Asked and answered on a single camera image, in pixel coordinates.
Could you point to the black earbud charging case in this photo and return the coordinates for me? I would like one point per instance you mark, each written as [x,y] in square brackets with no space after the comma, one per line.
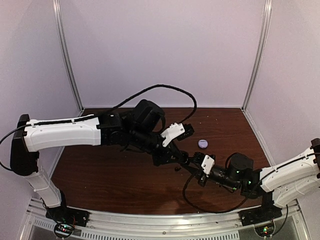
[184,160]

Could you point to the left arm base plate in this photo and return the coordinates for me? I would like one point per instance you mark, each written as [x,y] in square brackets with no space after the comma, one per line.
[69,216]

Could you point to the aluminium frame post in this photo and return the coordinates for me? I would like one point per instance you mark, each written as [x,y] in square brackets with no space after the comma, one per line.
[65,53]
[264,31]

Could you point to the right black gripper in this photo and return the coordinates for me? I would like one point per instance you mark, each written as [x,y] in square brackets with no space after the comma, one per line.
[200,174]

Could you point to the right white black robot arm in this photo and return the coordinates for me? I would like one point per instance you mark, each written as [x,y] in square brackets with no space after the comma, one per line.
[277,185]

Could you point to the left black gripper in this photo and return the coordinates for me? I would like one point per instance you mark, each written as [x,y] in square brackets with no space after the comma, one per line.
[164,158]

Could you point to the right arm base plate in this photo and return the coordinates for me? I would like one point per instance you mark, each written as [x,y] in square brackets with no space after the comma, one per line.
[258,215]

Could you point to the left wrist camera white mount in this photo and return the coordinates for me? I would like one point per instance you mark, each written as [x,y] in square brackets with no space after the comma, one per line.
[177,131]

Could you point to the left aluminium frame post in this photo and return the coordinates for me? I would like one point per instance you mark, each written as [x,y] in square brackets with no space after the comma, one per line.
[65,53]

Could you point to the aluminium front rail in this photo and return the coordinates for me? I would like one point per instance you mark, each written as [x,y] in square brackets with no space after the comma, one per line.
[103,225]

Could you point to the right aluminium frame post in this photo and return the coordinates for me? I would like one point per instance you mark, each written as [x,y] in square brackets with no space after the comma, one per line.
[264,31]

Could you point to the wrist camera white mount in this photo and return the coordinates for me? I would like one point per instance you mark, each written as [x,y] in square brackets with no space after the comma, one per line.
[177,131]
[204,161]

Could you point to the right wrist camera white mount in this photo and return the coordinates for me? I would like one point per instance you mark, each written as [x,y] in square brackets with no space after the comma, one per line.
[204,161]

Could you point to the circuit board with leds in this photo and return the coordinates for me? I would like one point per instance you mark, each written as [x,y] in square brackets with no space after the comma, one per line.
[63,230]
[265,230]

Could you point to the lilac earbud charging case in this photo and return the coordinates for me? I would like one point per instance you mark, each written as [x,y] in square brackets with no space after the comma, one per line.
[203,143]

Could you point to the left circuit board with leds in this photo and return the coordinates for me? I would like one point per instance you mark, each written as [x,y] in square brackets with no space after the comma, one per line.
[63,230]

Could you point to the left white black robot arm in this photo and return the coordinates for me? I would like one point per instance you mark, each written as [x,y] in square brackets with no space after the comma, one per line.
[135,128]

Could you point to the right circuit board with leds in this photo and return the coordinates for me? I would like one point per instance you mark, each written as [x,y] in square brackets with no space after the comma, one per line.
[265,230]

